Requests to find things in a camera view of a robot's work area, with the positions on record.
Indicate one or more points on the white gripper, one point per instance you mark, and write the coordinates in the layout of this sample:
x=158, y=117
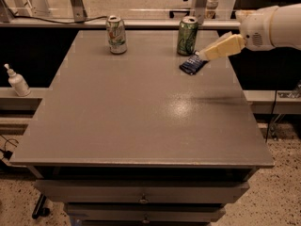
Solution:
x=254, y=32

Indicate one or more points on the blue rxbar blueberry wrapper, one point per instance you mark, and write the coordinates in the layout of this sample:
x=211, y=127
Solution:
x=193, y=64

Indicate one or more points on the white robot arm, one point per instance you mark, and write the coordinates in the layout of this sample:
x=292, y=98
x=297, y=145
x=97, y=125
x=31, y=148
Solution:
x=286, y=27

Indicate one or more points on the green soda can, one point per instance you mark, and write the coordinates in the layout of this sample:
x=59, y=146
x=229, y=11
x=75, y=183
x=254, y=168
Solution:
x=187, y=34

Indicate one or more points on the white 7up soda can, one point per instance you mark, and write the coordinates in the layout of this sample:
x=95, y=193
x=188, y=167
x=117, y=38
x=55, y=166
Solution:
x=116, y=35

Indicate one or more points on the white pump bottle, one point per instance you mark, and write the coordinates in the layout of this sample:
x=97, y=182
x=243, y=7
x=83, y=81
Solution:
x=17, y=82

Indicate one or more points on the grey lower drawer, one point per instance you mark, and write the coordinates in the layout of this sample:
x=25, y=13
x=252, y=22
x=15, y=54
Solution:
x=144, y=212

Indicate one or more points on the grey drawer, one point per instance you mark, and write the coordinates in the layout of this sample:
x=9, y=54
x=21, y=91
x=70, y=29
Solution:
x=144, y=212
x=141, y=191

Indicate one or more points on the grey upper drawer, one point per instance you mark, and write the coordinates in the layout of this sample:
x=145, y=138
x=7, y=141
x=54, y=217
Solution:
x=141, y=191

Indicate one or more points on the black caster wheel leg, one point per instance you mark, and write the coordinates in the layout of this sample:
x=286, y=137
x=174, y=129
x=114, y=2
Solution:
x=40, y=210

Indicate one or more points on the metal frame leg left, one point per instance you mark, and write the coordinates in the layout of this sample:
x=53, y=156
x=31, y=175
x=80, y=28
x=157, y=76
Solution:
x=78, y=10

